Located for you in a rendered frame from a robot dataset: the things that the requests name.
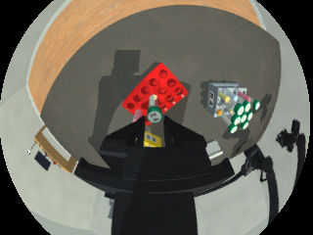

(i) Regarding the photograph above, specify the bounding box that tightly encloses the red tube rack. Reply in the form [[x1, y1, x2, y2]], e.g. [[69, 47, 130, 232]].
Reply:
[[122, 63, 188, 125]]

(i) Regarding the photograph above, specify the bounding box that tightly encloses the test tube with pink liquid and green-white cap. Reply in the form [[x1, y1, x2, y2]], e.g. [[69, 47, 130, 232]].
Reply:
[[238, 91, 259, 110]]

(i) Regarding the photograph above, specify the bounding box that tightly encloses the yellow tube rack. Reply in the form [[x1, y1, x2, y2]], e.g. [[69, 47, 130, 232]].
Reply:
[[144, 131, 161, 147]]

